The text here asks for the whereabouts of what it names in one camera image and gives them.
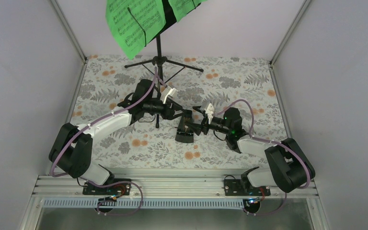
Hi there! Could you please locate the aluminium rail frame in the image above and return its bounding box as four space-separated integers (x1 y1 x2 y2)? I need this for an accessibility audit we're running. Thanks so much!
33 167 318 199

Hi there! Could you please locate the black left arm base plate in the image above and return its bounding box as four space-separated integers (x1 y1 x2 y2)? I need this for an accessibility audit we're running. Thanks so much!
82 178 131 196

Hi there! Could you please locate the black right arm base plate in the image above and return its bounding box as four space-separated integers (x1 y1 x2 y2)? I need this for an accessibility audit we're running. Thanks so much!
223 178 271 196

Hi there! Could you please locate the floral patterned mat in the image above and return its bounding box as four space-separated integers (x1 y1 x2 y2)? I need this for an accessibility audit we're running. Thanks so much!
71 55 287 169

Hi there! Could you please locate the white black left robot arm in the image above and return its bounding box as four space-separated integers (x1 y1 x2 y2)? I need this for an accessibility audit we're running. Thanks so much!
48 79 187 194

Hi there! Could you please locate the green sheet music left page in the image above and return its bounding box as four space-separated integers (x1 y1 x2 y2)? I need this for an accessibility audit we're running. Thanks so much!
105 0 166 59

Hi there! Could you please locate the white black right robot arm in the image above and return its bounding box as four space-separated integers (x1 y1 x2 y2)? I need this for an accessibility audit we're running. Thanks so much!
186 104 315 195

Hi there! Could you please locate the black music stand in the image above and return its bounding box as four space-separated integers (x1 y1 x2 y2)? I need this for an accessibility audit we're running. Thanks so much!
118 0 204 128

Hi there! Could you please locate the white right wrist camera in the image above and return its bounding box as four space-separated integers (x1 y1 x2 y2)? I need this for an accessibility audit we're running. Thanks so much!
200 101 215 118

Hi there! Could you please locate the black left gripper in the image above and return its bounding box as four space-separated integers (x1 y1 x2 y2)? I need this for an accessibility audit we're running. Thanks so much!
143 97 186 120

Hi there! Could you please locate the black metronome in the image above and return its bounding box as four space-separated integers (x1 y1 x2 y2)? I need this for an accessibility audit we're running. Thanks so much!
175 115 194 144

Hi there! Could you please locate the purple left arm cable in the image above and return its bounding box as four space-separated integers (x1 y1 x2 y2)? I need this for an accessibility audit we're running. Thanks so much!
49 67 172 218

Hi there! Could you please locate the grey slotted cable duct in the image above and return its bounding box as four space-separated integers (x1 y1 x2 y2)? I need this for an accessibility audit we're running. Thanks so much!
42 197 244 209

